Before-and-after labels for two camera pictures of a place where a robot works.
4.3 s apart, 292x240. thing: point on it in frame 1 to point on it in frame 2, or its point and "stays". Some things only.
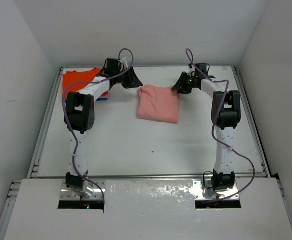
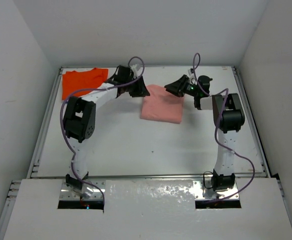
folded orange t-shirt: (70, 77) stays
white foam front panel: (153, 209) stays
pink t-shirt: (158, 103) stays
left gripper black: (128, 78) to (134, 85)
